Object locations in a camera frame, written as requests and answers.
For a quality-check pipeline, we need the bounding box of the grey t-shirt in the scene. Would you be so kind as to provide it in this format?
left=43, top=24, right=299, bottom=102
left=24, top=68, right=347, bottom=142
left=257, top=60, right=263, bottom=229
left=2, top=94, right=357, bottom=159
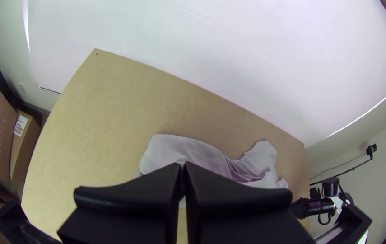
left=134, top=133, right=289, bottom=208

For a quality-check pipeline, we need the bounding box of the small black camera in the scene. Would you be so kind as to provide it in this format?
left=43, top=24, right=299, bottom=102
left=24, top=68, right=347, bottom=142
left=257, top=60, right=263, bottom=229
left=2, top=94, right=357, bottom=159
left=365, top=143, right=378, bottom=159

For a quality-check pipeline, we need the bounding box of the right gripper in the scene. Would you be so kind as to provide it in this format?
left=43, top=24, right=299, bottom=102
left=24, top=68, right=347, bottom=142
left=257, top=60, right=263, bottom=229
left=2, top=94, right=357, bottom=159
left=291, top=197, right=337, bottom=220

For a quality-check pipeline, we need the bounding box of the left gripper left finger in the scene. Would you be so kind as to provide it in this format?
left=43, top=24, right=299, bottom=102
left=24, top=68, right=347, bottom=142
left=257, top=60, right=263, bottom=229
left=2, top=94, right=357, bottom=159
left=57, top=162, right=184, bottom=244

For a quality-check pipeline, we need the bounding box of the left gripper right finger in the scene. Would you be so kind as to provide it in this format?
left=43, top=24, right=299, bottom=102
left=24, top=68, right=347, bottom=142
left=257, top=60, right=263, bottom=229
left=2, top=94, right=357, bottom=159
left=183, top=161, right=316, bottom=244

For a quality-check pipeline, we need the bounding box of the black cable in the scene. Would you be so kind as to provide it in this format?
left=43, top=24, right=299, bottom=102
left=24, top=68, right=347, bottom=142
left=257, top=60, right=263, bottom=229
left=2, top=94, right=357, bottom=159
left=316, top=211, right=333, bottom=226

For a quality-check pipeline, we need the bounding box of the labelled cardboard box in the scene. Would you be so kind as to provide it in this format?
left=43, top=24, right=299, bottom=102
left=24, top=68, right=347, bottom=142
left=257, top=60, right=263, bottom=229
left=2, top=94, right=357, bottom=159
left=9, top=108, right=42, bottom=184

